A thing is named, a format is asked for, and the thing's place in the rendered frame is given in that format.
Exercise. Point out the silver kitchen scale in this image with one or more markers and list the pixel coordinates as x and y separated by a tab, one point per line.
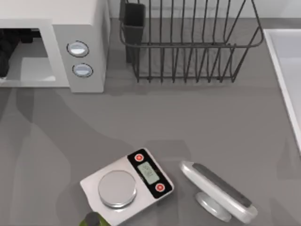
127	186

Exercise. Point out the round grey microwave knob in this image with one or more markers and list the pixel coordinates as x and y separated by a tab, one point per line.
82	70
77	49

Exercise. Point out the dark grey cutlery holder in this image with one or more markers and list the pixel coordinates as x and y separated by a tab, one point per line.
133	21

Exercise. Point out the white and grey stand mirror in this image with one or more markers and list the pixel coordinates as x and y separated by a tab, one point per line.
218	191

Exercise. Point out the pale microwave oven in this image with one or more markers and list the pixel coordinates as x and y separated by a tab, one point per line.
77	28

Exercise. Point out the green bottle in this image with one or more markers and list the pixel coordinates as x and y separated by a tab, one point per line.
92	219

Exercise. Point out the white sink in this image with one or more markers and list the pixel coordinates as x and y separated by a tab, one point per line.
288	77

